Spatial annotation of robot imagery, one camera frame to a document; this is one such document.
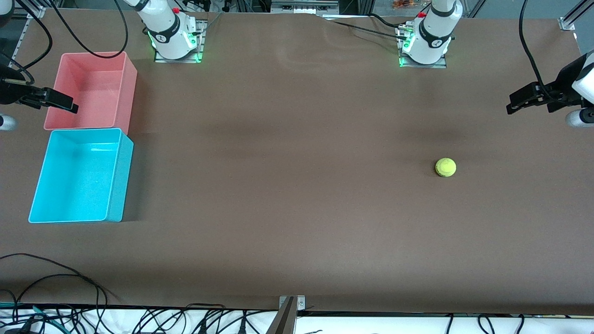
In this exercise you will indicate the yellow tennis ball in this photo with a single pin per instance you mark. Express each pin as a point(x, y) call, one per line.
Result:
point(445, 167)

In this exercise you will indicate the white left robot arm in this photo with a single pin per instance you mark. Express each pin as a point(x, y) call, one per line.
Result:
point(431, 37)

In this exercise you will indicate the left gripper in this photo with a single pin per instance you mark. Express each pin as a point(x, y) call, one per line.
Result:
point(558, 96)

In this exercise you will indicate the aluminium frame profile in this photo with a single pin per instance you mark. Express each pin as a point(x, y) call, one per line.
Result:
point(567, 23)
point(36, 12)

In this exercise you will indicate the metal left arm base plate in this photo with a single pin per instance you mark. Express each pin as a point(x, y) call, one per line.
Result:
point(441, 63)

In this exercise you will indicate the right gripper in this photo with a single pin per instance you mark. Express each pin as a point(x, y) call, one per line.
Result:
point(13, 93)

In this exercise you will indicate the orange parts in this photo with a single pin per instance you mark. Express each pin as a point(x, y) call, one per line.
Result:
point(403, 4)

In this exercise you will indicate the pink plastic bin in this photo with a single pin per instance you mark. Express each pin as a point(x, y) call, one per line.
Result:
point(97, 88)

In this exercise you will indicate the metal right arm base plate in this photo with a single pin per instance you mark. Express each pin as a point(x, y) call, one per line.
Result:
point(201, 44)

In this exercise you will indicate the blue plastic bin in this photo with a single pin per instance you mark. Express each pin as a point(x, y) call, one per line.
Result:
point(74, 181)

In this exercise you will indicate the metal rack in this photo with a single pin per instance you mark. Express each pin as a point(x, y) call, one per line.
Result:
point(301, 7)

